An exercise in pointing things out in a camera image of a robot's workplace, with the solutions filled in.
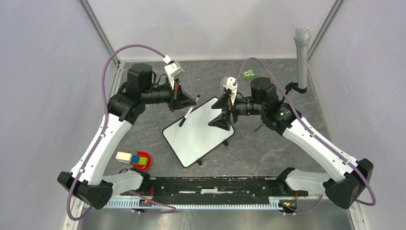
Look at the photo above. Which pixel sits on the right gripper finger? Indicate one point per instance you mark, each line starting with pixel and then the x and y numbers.
pixel 223 121
pixel 222 103

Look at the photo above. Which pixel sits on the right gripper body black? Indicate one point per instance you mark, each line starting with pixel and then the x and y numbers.
pixel 232 109

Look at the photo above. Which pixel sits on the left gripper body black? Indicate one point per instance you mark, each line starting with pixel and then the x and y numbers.
pixel 173 104

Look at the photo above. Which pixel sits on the white marker pen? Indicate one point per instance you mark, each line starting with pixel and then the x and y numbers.
pixel 189 111

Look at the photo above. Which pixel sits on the white whiteboard black frame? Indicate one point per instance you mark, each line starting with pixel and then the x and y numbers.
pixel 195 138

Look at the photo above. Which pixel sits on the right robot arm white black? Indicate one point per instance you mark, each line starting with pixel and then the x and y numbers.
pixel 344 177

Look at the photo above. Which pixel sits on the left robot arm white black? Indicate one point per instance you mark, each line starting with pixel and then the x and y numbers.
pixel 85 180

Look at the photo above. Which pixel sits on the green toy block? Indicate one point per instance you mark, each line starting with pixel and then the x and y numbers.
pixel 248 74

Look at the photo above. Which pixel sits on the red bowl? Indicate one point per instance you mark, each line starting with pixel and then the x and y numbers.
pixel 142 153

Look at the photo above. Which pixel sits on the black microphone stand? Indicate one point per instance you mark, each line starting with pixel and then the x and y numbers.
pixel 285 95

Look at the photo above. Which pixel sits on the colourful cube block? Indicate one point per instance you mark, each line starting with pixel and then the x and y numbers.
pixel 140 162

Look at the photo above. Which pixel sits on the beige wooden block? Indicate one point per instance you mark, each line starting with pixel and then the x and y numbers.
pixel 124 157

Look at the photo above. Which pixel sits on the grey microphone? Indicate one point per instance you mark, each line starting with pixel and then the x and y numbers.
pixel 302 38

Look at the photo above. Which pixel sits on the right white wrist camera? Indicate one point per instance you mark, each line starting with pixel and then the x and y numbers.
pixel 230 83

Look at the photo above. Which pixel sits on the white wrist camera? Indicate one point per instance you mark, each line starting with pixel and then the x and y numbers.
pixel 230 83
pixel 172 69

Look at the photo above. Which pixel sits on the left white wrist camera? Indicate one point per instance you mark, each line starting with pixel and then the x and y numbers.
pixel 172 69

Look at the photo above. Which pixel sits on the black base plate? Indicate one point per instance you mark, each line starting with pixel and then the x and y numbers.
pixel 224 186

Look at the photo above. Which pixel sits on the white slotted cable duct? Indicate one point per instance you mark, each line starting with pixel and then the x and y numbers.
pixel 198 202

